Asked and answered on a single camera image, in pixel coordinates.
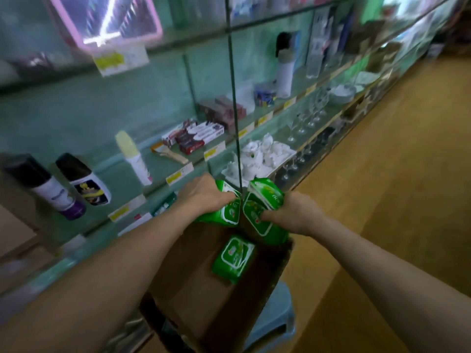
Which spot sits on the person's left hand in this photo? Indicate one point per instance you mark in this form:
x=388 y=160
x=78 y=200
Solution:
x=202 y=194

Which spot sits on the blue packaged cups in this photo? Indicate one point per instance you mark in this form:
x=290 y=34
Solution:
x=265 y=94

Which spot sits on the yellow white price card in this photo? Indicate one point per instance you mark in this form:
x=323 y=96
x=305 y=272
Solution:
x=121 y=59

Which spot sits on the black cap white bottle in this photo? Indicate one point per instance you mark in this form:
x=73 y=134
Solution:
x=44 y=189
x=85 y=180

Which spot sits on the white ceramic tea set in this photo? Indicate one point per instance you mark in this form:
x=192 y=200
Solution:
x=257 y=159

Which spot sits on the red white packaged box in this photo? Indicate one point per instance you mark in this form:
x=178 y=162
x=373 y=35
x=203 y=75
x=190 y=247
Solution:
x=174 y=133
x=200 y=136

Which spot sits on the person's right hand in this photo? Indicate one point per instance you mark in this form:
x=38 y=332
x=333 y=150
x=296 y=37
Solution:
x=298 y=213

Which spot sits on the pink framed panel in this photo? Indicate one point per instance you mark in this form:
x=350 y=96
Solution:
x=103 y=18

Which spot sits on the clear tall bottle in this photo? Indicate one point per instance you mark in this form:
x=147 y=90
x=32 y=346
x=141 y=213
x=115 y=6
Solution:
x=315 y=51

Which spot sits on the large brown carton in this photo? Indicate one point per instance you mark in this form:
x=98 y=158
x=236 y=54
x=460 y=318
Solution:
x=15 y=242

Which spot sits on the stack of white bowls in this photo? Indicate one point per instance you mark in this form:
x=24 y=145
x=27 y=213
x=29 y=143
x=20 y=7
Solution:
x=342 y=92

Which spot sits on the white thermos flask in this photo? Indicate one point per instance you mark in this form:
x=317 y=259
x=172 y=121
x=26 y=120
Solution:
x=285 y=73

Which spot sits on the brown cardboard box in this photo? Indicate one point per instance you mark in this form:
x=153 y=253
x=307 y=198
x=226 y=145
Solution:
x=191 y=290

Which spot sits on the person's right forearm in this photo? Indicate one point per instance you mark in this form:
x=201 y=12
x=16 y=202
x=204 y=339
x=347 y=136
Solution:
x=397 y=290

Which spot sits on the person's left forearm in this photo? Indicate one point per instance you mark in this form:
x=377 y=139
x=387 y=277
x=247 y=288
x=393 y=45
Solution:
x=88 y=290

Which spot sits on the blue plastic stool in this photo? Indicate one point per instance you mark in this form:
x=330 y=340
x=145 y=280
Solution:
x=274 y=320

